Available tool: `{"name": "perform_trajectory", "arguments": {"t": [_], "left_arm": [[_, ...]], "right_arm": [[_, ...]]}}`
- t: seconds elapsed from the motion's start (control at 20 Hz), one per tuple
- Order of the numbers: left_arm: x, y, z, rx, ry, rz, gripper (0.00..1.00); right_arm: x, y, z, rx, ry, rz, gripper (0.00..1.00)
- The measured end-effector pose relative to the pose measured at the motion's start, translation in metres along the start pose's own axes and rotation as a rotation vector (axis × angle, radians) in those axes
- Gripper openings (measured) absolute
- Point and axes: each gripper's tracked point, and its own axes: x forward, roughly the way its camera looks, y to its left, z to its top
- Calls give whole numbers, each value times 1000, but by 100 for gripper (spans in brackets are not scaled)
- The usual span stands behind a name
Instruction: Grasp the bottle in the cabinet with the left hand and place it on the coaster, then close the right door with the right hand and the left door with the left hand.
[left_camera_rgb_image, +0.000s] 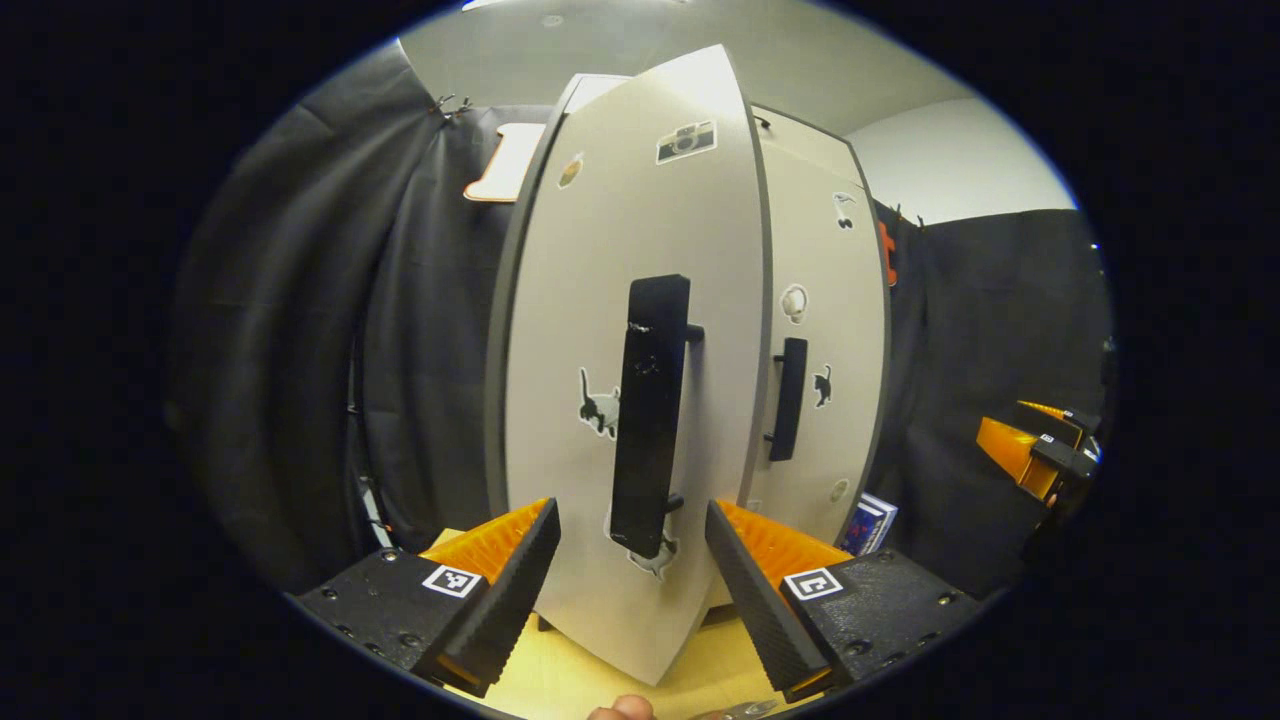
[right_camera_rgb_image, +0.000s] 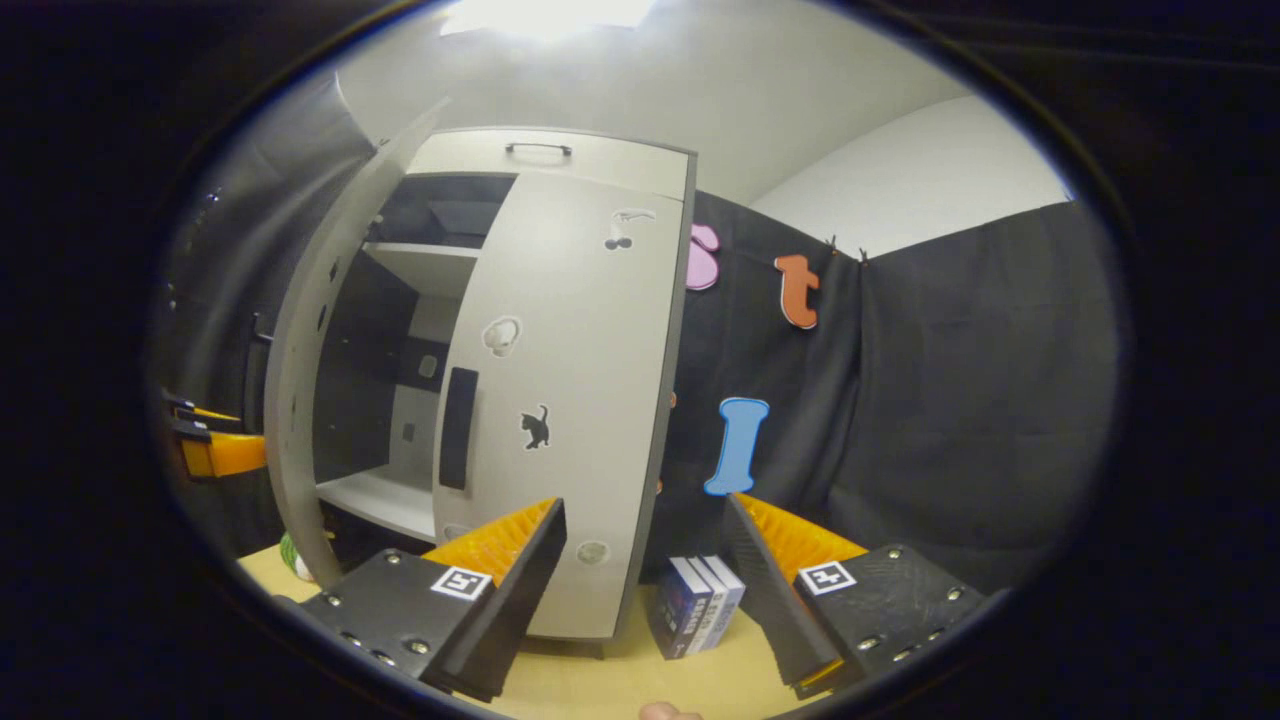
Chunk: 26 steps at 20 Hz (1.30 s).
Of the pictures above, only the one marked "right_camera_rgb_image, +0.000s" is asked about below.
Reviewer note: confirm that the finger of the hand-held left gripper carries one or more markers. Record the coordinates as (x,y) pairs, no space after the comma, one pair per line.
(205,412)
(230,455)

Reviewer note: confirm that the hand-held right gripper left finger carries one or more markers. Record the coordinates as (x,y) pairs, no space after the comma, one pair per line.
(520,600)

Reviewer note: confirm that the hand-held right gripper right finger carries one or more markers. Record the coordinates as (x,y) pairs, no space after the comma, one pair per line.
(775,600)

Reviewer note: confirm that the white door with camera sticker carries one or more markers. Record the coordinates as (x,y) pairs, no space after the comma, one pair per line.
(300,400)

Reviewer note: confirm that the white door with calendar sticker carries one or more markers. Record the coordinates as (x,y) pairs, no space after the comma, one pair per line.
(580,350)

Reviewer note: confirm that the white and grey cabinet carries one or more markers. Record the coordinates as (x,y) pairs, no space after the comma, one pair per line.
(360,380)

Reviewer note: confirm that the white cabinet shelf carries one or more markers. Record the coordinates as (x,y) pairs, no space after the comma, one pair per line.
(430,265)
(380,500)

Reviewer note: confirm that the white cabinet drawer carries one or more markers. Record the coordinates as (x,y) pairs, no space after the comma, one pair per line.
(600,165)

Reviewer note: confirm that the white book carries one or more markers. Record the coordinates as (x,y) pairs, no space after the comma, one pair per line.
(718,610)
(733,585)

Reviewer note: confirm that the dark blue book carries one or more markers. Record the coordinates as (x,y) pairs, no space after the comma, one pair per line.
(675,615)

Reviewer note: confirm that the green and white object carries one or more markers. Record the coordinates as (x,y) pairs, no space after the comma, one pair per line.
(297,562)

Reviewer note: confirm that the black backdrop cloth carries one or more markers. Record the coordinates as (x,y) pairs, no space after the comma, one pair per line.
(950,400)

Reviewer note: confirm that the ceiling light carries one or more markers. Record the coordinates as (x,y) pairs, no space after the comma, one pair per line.
(545,15)

